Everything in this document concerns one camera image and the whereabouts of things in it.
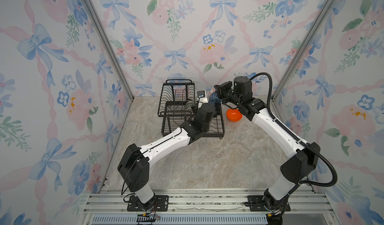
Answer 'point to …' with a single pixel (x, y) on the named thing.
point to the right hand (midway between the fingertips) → (212, 83)
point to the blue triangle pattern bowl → (213, 97)
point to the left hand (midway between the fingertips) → (211, 100)
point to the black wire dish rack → (177, 98)
